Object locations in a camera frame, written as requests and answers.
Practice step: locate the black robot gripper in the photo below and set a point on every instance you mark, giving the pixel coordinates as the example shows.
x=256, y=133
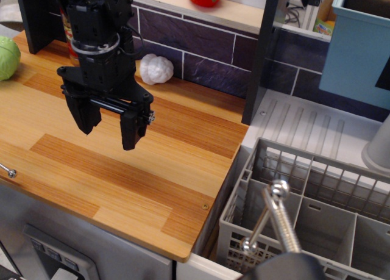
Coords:
x=107, y=83

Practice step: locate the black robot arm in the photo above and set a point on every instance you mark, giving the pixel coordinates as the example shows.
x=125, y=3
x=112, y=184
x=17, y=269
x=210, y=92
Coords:
x=101, y=27

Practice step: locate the grey sink drainboard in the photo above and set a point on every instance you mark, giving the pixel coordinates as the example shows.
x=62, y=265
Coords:
x=311, y=127

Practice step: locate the grey plastic drying rack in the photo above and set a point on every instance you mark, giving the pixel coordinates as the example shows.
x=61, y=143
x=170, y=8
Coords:
x=340, y=213

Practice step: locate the red labelled can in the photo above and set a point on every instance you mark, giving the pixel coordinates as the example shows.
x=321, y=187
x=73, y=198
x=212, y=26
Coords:
x=69, y=36

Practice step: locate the green toy cabbage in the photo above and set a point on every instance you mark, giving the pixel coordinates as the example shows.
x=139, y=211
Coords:
x=10, y=57

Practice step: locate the grey dishwasher front panel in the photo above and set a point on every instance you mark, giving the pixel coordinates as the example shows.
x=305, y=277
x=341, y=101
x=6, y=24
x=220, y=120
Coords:
x=53, y=254

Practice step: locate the colourful cardboard box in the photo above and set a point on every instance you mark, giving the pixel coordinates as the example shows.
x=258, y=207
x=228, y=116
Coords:
x=325, y=19

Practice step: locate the light blue box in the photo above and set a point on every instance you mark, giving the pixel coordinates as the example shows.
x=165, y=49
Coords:
x=357, y=55

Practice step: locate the grey metal cup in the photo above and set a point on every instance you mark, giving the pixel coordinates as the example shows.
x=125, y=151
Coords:
x=375, y=154

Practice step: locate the chrome knob handle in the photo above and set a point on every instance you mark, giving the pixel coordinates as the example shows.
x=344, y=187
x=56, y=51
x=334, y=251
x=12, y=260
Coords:
x=12, y=173

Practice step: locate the dark grey shelf post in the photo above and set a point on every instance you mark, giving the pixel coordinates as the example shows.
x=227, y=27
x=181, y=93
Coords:
x=265, y=48

